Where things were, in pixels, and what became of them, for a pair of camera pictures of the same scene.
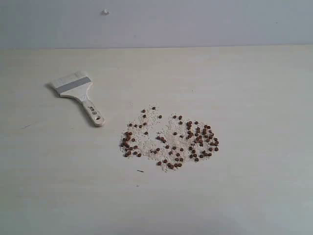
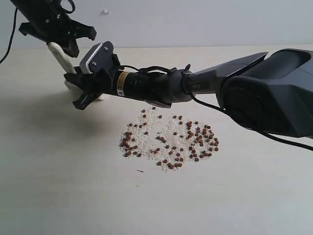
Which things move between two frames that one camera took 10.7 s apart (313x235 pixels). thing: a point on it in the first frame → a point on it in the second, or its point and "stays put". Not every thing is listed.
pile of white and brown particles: x=173 y=141 stays put
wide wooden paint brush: x=77 y=85 → x=69 y=67
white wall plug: x=105 y=11 stays put
